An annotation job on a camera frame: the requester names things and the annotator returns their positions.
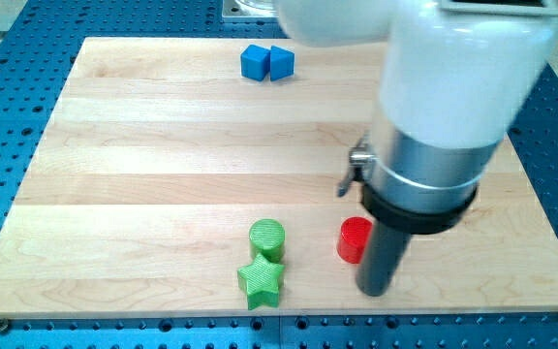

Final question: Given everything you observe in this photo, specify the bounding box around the green star block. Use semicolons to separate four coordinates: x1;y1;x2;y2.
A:
237;253;285;310

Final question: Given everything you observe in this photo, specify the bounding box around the green cylinder block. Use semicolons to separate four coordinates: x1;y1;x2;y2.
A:
249;218;286;263

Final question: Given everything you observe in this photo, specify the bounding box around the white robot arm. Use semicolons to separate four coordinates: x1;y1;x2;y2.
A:
274;0;558;296

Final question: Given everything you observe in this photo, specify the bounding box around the red cylinder block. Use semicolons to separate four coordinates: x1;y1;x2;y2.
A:
336;216;373;264

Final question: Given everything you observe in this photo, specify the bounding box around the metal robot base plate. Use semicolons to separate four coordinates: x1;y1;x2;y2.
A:
221;0;277;22

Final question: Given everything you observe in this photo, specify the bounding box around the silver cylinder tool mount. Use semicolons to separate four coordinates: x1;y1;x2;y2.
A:
336;107;498;235

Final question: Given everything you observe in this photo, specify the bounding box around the blue cube block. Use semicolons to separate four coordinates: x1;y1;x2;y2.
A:
240;45;270;81

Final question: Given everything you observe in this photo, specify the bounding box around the blue triangular prism block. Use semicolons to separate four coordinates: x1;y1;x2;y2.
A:
270;46;295;81

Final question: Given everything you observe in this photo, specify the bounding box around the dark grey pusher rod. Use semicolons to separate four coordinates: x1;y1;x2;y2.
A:
356;220;412;297

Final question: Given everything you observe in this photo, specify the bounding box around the light wooden board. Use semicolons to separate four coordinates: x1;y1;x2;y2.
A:
0;38;558;319

